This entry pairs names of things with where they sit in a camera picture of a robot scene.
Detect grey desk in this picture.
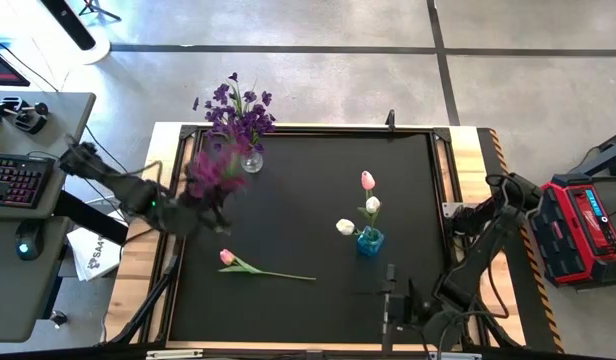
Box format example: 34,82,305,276
0,91,97,344

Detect hazard striped black strip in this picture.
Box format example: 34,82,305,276
487,128,565,354

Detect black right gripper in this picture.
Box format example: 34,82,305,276
382,263,434,354

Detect pink artificial tulip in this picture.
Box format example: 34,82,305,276
217,248,318,282
360,170,377,236

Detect black tripod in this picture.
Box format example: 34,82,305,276
77,0,123,22

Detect black aluminium table frame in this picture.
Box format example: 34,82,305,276
140,122,489,354

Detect white floor stand base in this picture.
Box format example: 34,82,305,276
37,0,112,65

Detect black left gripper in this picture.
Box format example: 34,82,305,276
160,192,234,237

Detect clear glass vase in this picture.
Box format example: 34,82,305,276
239,148,265,175

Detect black desk clamp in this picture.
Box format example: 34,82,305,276
0,95,50,135

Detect white paper sheet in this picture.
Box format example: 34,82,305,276
67,227,123,282

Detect black computer monitor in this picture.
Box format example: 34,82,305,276
0,45,32,88

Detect black backlit keyboard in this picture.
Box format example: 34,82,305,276
0,152,56,210

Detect dark blue stand leg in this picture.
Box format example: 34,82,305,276
582,128,616,177

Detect black cable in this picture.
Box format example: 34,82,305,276
0,35,60,94

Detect white bracket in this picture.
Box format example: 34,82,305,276
426,351,483,360
146,349,204,360

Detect white artificial tulip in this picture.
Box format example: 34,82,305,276
357,195,383,236
335,218,369,237

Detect blue glass vase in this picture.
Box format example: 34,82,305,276
356,225,386,258

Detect black diagonal strut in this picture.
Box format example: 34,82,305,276
107,244,182,346

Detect black computer mouse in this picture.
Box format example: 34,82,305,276
15,222,44,262

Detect red and black toolbox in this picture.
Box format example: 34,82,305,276
520,173,616,289

